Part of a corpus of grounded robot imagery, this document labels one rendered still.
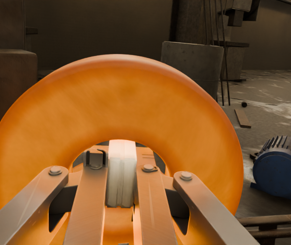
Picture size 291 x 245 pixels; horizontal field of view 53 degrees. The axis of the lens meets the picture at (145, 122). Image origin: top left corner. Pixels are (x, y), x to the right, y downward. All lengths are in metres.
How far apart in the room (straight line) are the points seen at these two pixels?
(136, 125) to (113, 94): 0.02
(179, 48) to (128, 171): 2.52
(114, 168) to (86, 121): 0.03
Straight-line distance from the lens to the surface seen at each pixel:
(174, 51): 2.68
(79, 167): 0.31
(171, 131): 0.17
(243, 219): 0.41
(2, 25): 0.51
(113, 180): 0.16
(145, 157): 0.17
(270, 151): 1.92
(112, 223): 0.21
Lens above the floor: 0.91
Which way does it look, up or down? 16 degrees down
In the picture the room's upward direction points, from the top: 5 degrees clockwise
